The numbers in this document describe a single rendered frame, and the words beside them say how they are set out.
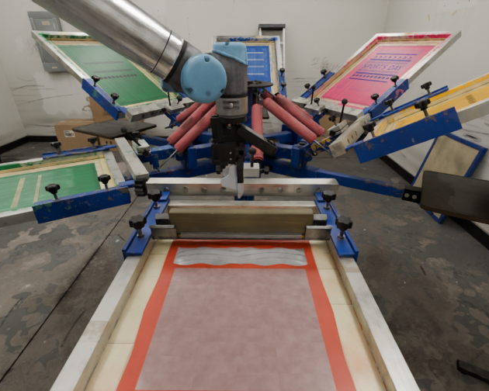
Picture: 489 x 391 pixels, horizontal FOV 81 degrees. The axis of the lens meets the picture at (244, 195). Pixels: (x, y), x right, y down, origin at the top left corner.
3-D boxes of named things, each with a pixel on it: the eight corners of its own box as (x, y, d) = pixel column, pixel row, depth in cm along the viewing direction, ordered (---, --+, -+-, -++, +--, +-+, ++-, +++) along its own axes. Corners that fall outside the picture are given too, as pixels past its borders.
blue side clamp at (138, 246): (145, 271, 76) (140, 250, 73) (126, 270, 76) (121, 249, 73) (171, 212, 103) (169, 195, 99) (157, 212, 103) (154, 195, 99)
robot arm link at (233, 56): (204, 43, 63) (241, 42, 66) (207, 95, 68) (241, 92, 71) (213, 42, 57) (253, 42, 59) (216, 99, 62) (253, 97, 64)
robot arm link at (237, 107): (247, 93, 70) (247, 98, 62) (247, 112, 72) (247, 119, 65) (216, 94, 70) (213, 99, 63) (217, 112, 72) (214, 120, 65)
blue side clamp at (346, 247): (354, 272, 76) (358, 250, 72) (335, 271, 76) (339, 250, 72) (326, 213, 102) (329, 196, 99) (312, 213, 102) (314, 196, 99)
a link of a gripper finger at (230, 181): (221, 198, 76) (220, 164, 74) (244, 198, 76) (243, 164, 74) (220, 201, 73) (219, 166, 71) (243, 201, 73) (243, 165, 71)
